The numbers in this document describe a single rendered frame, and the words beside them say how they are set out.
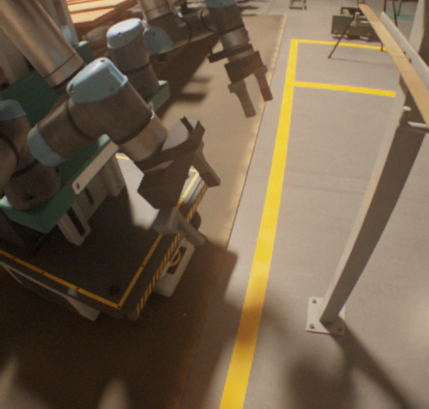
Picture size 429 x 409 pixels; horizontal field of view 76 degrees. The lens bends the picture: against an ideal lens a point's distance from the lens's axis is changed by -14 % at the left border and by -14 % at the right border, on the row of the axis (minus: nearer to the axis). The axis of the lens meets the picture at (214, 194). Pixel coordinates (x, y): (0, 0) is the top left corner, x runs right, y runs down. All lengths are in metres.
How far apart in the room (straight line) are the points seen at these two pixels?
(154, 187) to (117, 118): 0.11
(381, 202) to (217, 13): 0.60
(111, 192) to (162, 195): 0.83
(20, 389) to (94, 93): 1.24
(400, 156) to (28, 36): 0.70
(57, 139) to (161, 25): 0.46
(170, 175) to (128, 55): 0.59
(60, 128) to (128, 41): 0.57
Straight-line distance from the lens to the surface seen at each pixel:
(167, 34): 0.83
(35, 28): 0.57
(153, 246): 1.09
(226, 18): 0.84
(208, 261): 1.40
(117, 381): 1.28
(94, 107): 0.44
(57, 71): 0.58
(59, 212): 0.79
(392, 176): 0.69
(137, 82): 1.04
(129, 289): 1.02
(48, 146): 0.50
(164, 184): 0.47
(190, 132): 0.45
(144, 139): 0.46
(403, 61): 0.56
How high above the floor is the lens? 1.18
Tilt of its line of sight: 45 degrees down
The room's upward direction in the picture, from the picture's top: 7 degrees counter-clockwise
